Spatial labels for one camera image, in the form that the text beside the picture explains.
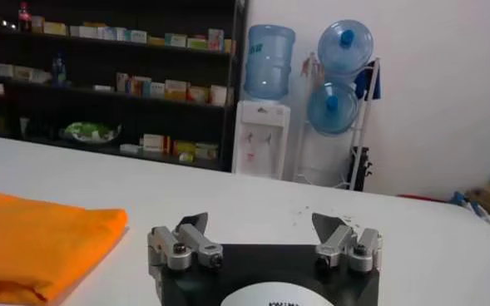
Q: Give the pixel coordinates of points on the white water dispenser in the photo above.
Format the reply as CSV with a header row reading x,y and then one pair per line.
x,y
261,158

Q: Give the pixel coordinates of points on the black folded tripod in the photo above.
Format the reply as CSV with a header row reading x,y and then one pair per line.
x,y
363,166

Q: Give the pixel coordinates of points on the tall white red box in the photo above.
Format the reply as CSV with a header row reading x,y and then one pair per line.
x,y
122,82

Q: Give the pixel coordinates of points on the orange white medicine box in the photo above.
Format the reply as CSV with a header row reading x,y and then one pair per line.
x,y
197,94

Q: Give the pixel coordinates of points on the yellow white medicine box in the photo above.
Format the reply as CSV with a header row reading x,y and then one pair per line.
x,y
175,90

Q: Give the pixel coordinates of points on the bowl with green packets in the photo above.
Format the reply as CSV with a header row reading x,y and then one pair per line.
x,y
90,131

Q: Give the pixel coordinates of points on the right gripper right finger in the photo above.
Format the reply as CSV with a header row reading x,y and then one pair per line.
x,y
338,243

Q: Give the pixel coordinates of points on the flat white box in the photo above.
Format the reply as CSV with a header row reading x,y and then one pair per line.
x,y
131,148

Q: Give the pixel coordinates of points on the tall pink box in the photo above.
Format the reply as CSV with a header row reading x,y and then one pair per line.
x,y
216,39

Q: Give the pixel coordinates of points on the cola bottle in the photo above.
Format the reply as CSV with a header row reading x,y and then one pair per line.
x,y
24,18

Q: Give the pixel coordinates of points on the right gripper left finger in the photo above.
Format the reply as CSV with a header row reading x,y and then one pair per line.
x,y
194,243

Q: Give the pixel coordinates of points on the blue water jug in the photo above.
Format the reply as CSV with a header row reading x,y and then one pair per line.
x,y
332,116
269,66
344,54

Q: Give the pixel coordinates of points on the white red medicine box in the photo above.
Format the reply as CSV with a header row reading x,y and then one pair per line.
x,y
156,142

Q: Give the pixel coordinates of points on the flat yellow box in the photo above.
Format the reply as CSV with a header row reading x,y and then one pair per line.
x,y
156,41

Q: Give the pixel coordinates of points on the blue drink bottle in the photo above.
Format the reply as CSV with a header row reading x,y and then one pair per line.
x,y
59,72

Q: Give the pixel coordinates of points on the green white medicine box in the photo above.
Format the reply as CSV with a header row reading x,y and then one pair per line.
x,y
175,40

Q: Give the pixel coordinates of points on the yellow green medicine box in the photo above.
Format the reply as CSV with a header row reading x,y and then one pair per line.
x,y
183,146

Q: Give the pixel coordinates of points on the narrow orange box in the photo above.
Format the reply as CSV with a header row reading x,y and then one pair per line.
x,y
228,45

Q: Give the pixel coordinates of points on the orange t-shirt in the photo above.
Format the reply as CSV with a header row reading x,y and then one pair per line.
x,y
41,241

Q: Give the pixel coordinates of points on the dark blue hanging cloth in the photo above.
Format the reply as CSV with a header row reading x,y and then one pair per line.
x,y
363,85

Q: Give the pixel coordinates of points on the white jug rack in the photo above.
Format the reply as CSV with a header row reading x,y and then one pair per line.
x,y
366,124

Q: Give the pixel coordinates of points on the pink hanging item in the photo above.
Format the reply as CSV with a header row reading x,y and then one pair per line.
x,y
313,68

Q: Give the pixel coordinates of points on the blue bag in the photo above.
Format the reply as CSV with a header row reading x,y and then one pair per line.
x,y
461,198

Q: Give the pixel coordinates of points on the black shelving unit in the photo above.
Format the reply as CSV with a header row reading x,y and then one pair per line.
x,y
103,54

